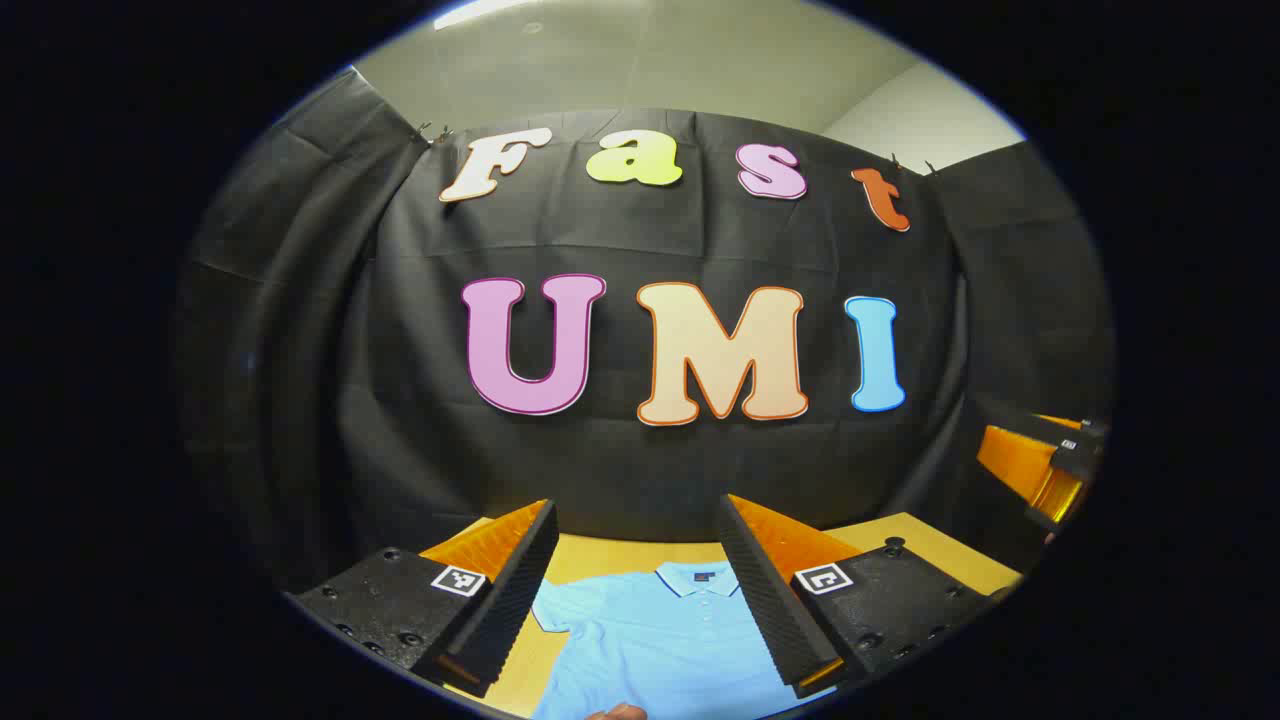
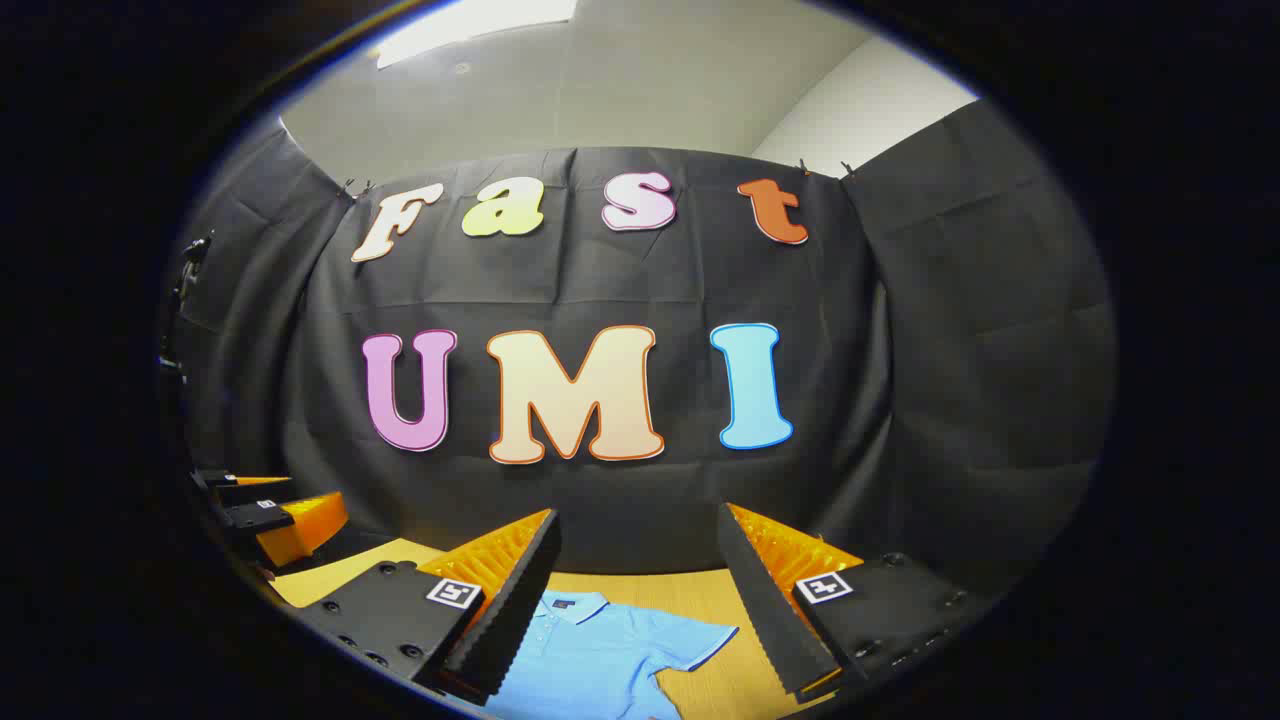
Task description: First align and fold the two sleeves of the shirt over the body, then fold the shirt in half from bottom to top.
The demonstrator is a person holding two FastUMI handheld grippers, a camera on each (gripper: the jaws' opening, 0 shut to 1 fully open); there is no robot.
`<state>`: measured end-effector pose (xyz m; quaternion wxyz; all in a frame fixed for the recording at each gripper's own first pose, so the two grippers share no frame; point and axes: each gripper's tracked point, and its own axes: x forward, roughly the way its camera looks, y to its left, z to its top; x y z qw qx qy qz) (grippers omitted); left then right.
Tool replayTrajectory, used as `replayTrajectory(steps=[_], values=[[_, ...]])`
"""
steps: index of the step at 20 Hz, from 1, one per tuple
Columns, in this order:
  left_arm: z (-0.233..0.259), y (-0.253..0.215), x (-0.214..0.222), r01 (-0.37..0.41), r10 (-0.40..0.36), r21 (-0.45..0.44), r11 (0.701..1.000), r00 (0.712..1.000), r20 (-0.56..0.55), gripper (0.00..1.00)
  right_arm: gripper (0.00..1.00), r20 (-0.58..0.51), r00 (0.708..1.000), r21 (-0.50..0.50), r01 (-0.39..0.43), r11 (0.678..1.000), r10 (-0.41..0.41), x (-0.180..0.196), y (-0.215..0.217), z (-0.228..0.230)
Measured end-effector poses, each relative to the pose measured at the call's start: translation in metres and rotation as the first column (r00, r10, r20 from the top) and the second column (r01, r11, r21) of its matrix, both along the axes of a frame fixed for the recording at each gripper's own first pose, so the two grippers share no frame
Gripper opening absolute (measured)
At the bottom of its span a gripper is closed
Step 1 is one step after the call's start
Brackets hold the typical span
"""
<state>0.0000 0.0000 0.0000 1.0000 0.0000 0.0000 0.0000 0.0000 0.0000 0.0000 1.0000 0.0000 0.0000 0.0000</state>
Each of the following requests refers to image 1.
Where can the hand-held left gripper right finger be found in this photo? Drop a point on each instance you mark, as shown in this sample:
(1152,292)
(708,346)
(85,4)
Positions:
(760,590)

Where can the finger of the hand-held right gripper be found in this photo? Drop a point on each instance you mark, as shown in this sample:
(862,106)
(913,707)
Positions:
(1080,432)
(1015,462)

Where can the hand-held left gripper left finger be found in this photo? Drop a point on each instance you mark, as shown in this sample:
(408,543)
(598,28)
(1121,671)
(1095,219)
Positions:
(518,590)

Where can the light blue polo T-shirt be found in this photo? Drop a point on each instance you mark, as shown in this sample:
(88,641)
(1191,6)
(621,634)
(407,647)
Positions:
(660,640)

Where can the black backdrop cloth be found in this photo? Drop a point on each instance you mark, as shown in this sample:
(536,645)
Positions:
(620,470)

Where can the ceiling light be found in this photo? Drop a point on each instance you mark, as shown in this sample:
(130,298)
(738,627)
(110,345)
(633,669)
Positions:
(480,10)

